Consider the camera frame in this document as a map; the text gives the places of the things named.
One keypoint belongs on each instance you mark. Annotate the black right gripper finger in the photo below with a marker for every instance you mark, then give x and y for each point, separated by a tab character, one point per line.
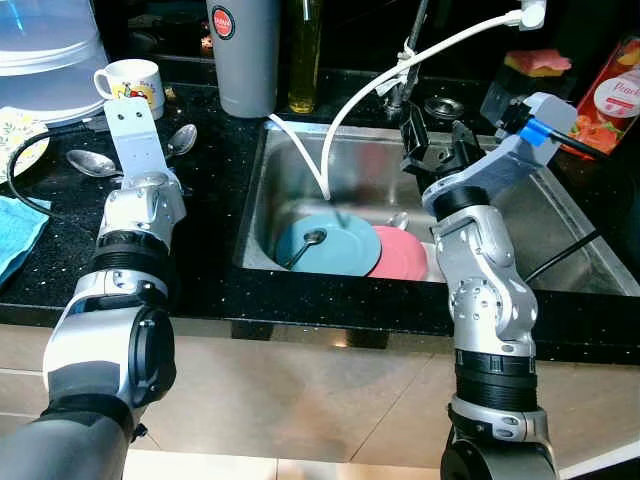
470	145
417	140

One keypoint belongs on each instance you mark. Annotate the pink plate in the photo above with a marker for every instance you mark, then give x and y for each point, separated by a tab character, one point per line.
400	258

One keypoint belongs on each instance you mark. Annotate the light blue plate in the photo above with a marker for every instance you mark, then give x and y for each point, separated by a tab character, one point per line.
345	250

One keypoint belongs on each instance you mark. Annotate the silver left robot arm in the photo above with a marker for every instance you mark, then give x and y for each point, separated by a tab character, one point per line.
110	330

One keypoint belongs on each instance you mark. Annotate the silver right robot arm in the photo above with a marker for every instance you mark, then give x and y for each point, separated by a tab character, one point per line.
490	300

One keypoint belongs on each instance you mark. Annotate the white tie on tap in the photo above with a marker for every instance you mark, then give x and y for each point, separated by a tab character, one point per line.
408	52

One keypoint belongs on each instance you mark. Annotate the pink and yellow sponge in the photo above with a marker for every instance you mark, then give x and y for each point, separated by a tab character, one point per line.
538	62

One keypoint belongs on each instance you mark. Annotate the tall steel tap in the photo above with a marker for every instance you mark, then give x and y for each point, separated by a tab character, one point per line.
412	30

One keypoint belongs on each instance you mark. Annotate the glass bottle of yellow oil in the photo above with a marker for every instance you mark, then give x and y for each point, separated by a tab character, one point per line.
304	70

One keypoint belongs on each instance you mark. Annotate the stainless steel sink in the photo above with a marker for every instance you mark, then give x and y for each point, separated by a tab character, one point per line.
290	180

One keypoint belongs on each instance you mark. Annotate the red peach juice carton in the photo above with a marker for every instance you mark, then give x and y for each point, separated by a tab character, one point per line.
612	100

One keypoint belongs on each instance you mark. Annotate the grey tumbler with red sticker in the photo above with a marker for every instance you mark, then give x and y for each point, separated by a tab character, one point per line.
245	65

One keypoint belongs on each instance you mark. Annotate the white mug with cartoon print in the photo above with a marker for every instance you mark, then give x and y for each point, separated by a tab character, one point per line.
130	82

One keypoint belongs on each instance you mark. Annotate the large steel spoon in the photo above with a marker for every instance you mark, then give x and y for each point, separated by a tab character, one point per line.
90	163

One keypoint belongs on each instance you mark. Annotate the white plate with floral print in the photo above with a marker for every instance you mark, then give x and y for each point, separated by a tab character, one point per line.
20	140

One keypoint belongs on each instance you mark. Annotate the blue cloth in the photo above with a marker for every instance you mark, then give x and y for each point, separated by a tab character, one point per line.
18	235

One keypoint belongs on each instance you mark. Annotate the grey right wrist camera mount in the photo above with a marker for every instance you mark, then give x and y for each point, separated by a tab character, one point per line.
520	165

